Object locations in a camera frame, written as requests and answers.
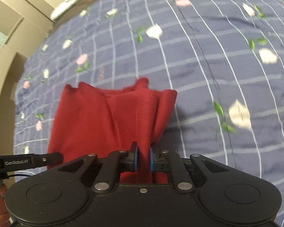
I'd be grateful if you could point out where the red long-sleeve shirt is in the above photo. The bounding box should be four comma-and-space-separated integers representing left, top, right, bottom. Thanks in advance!
48, 77, 177, 184

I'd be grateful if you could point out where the left hand orange glove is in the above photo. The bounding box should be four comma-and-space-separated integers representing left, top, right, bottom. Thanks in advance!
0, 184, 11, 227

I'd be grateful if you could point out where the blue plaid floral quilt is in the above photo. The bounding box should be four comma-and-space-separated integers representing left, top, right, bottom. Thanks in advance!
13, 0, 284, 226

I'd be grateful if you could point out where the beige bedside cabinet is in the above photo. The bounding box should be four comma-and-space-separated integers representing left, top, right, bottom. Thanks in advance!
0, 0, 60, 155

